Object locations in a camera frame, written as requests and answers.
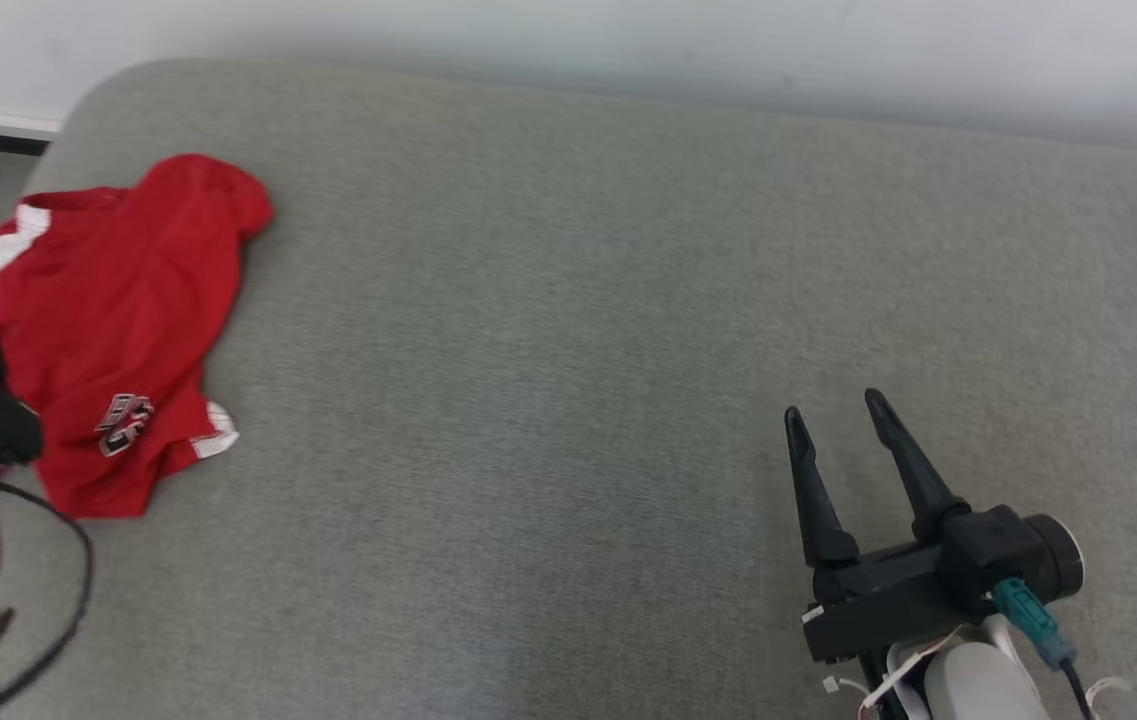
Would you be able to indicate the red shirt with lettering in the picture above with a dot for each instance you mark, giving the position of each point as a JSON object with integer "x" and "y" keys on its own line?
{"x": 118, "y": 300}

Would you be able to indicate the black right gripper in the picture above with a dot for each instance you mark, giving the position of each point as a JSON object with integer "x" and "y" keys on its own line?
{"x": 878, "y": 600}

